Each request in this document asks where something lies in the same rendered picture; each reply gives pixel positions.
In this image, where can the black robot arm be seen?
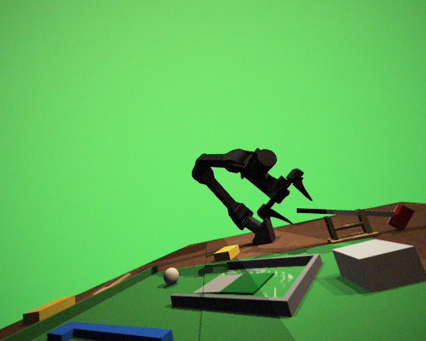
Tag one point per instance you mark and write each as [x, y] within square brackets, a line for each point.
[252, 166]

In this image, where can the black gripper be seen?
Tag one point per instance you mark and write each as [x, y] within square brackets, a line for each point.
[295, 177]

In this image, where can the white golf ball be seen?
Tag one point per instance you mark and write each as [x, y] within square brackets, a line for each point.
[171, 276]

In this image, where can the brown block with white top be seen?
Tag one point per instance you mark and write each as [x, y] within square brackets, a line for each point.
[377, 265]

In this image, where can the yellow rectangular bar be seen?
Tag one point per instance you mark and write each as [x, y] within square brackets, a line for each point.
[226, 253]
[47, 310]

